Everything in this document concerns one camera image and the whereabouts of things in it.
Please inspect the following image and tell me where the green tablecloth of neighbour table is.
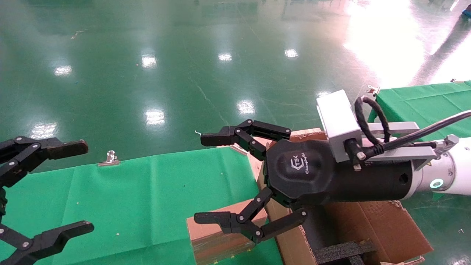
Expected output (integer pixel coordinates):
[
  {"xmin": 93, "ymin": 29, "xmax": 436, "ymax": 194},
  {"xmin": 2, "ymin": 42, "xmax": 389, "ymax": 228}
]
[{"xmin": 368, "ymin": 80, "xmax": 471, "ymax": 142}]

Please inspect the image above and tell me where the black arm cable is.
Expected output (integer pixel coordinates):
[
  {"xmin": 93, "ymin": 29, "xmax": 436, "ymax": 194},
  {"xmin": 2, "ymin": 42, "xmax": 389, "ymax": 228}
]
[{"xmin": 344, "ymin": 96, "xmax": 471, "ymax": 168}]

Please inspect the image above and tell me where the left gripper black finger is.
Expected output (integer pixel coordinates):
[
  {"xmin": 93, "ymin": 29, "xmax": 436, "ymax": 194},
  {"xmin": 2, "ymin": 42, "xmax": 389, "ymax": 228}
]
[
  {"xmin": 0, "ymin": 221, "xmax": 95, "ymax": 265},
  {"xmin": 0, "ymin": 136, "xmax": 89, "ymax": 188}
]

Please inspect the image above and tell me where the green tablecloth under carton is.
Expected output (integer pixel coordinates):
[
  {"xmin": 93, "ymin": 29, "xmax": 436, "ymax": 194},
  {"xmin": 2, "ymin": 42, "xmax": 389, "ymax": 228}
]
[{"xmin": 0, "ymin": 146, "xmax": 284, "ymax": 265}]

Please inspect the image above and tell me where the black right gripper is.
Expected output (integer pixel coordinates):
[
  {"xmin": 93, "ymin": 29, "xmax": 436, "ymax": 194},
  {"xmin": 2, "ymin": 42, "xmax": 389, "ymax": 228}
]
[{"xmin": 194, "ymin": 119, "xmax": 412, "ymax": 244}]

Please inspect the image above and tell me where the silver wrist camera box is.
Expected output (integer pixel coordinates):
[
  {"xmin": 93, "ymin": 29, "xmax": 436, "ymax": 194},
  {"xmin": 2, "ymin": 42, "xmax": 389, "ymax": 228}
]
[{"xmin": 316, "ymin": 89, "xmax": 460, "ymax": 172}]

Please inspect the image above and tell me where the large open cardboard carton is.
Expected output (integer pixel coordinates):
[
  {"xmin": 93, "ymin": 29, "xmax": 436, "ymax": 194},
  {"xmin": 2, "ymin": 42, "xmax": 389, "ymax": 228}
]
[{"xmin": 217, "ymin": 127, "xmax": 435, "ymax": 265}]

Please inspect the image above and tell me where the black foam insert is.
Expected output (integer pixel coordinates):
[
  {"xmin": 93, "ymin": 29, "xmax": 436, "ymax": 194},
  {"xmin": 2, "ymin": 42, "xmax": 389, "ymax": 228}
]
[{"xmin": 315, "ymin": 239, "xmax": 376, "ymax": 265}]

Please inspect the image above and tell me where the small taped cardboard box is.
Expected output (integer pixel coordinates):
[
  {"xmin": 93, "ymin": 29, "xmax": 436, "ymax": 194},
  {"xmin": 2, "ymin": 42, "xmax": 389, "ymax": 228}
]
[{"xmin": 186, "ymin": 199, "xmax": 269, "ymax": 265}]

